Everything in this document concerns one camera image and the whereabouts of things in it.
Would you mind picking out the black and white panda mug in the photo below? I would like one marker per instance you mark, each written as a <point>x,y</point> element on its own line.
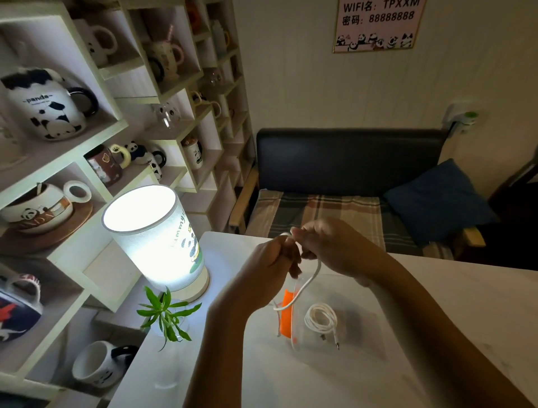
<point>147,157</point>

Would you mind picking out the person's left hand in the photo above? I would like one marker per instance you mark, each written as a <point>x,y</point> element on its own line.
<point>256,279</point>

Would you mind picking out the person's left forearm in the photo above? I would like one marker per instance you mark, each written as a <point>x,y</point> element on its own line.
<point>222,357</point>

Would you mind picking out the dark blue and red mug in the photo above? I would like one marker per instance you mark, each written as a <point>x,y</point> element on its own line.
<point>19,313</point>

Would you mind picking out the white cubby shelf unit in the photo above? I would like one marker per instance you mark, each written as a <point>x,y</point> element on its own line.
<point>138,90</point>

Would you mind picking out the cream mug with straw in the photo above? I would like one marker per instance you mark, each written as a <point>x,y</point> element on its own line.
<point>166,56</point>

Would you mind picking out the clear glass vase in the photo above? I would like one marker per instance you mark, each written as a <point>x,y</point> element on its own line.
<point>178,330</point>

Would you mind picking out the clear glass panda cup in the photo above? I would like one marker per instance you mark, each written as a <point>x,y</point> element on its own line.
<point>167,115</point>

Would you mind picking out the person's left fingers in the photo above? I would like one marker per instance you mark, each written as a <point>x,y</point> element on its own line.
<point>291,256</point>

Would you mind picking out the round wooden saucer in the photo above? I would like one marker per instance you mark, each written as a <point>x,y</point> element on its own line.
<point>54,237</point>

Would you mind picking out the small clear glass cup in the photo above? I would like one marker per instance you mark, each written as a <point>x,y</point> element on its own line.
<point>213,77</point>

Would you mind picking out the large white panda mug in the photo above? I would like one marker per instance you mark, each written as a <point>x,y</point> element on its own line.
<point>42,107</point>

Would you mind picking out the white lidded panda mug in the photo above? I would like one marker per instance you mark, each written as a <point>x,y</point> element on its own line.
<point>193,153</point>

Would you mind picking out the dark wooden chair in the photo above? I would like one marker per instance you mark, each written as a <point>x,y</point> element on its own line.
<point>515,210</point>

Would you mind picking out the framed panda wall sign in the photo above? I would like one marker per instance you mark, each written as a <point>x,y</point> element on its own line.
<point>378,25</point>

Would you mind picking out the wide white panda cup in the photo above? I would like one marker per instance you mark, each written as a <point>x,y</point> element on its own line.
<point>40,208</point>

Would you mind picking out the person's right hand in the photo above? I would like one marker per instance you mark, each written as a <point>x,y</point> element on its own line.
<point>342,246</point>

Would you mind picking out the small green plant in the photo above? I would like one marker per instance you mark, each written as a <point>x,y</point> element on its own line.
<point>166,311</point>

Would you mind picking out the clear pouch with orange edge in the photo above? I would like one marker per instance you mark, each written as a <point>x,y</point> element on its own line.
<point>287,313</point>

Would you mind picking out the person's right fingers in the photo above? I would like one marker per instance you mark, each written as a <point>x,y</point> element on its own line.
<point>310,239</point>

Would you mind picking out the white mug with bear face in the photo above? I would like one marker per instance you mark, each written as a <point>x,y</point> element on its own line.
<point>98,44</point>

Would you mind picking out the person's right forearm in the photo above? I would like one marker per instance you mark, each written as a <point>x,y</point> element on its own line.
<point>428,336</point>

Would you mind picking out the lit cylinder table lamp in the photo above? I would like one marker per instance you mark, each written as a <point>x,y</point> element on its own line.
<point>162,243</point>

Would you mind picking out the wooden bench with black backrest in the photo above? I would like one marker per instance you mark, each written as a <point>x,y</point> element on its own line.
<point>349,162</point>

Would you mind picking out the white wall plug device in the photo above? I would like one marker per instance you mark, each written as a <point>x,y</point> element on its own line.
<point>460,115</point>

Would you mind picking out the plaid seat cushion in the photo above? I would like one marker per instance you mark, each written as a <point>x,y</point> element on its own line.
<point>336,210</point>

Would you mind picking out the dark blue pillow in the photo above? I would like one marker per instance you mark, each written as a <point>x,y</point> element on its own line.
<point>439,201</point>

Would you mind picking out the orange mug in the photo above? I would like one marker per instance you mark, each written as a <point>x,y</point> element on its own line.
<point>193,12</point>

